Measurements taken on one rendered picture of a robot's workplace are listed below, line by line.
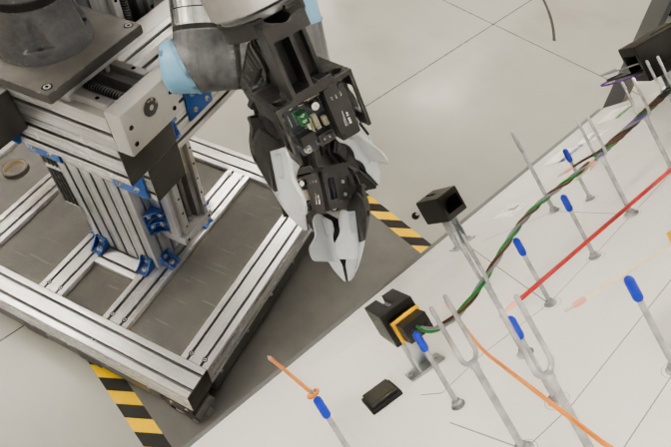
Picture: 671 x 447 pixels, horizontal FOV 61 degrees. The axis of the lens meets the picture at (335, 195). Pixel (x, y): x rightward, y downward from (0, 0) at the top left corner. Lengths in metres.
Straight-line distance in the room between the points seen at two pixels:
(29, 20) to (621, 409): 0.92
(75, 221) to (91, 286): 0.29
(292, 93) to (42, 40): 0.66
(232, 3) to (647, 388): 0.43
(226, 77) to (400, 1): 2.71
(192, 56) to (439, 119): 1.95
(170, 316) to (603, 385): 1.42
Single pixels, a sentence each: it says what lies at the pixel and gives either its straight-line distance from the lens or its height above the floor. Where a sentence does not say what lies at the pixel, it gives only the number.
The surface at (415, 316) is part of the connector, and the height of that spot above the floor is 1.19.
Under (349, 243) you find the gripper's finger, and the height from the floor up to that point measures 1.13.
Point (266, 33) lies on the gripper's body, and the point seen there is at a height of 1.48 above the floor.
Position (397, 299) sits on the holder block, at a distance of 0.64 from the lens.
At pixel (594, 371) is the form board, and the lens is 0.56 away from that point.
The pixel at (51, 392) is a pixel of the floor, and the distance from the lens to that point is 2.04.
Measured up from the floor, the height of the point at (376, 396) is 1.09.
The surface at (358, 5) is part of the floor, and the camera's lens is 3.41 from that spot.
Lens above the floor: 1.71
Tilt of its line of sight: 49 degrees down
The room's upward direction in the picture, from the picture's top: straight up
